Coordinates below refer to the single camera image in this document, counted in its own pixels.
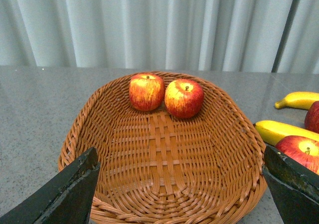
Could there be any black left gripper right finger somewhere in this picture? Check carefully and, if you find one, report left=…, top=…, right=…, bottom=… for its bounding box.
left=262, top=145, right=319, bottom=224

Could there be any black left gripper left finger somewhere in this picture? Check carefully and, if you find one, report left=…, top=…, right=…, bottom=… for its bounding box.
left=0, top=148, right=100, bottom=224

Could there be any red apple yellow top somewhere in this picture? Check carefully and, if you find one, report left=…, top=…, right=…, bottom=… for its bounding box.
left=275, top=135, right=319, bottom=174

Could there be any yellow banana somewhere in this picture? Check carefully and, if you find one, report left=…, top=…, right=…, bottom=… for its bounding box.
left=253, top=120, right=319, bottom=146
left=274, top=92, right=319, bottom=110

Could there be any dark red apple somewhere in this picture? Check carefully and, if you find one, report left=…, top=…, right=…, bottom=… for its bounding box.
left=304, top=101, right=319, bottom=133

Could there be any brown wicker basket left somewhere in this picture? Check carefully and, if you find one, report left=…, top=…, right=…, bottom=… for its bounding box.
left=58, top=72, right=267, bottom=224

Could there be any red yellow apple back left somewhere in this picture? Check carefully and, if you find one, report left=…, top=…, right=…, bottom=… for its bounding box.
left=129, top=73, right=164, bottom=112

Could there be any red yellow apple back right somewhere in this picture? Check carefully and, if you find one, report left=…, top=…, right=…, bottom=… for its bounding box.
left=164, top=79, right=204, bottom=118

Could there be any white pleated curtain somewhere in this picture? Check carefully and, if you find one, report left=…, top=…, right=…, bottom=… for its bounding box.
left=0, top=0, right=319, bottom=74

